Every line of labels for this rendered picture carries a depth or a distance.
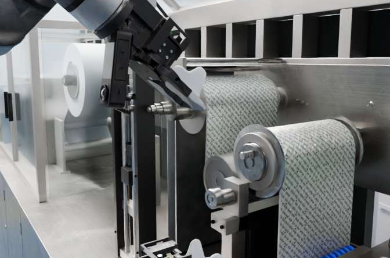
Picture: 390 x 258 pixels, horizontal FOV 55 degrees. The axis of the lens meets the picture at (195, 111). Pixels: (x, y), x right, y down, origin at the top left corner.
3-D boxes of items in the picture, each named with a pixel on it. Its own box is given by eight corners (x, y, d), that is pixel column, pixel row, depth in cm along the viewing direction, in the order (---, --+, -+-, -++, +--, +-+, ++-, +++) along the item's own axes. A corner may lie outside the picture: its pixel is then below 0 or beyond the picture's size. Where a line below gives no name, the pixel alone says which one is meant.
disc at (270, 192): (232, 186, 83) (233, 119, 81) (234, 186, 83) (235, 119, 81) (283, 208, 71) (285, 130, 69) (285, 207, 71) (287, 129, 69)
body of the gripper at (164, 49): (195, 43, 59) (141, -15, 53) (165, 86, 57) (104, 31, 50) (170, 45, 65) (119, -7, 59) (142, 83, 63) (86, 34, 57)
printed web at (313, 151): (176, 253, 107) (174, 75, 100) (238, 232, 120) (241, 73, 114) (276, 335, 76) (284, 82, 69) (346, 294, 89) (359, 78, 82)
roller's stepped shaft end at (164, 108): (144, 115, 90) (144, 102, 90) (166, 113, 93) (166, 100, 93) (151, 117, 88) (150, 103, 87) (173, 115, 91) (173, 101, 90)
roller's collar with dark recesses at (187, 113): (163, 119, 95) (163, 93, 94) (183, 117, 98) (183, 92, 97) (176, 122, 90) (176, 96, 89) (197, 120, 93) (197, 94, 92)
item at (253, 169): (233, 166, 79) (243, 136, 76) (240, 164, 80) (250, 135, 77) (255, 189, 74) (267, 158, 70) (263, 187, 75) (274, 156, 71)
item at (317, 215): (276, 280, 74) (279, 190, 72) (347, 247, 87) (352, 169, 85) (278, 281, 74) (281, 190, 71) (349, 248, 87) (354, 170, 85)
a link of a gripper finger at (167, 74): (197, 89, 58) (153, 52, 54) (191, 97, 57) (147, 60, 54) (183, 90, 62) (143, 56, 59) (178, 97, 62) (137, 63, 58)
